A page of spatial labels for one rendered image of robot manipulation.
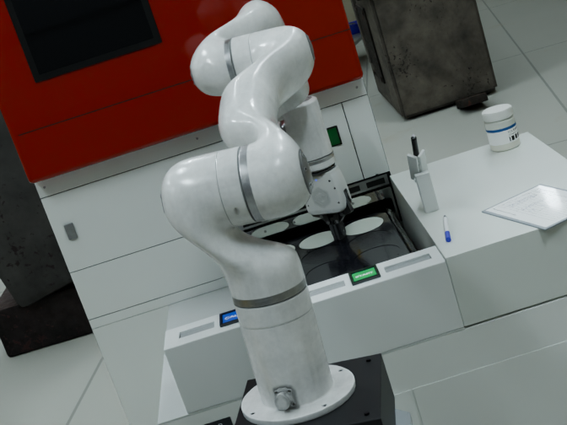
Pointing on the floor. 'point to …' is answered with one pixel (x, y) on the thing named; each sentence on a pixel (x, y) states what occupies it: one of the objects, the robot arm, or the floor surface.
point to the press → (426, 52)
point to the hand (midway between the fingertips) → (337, 229)
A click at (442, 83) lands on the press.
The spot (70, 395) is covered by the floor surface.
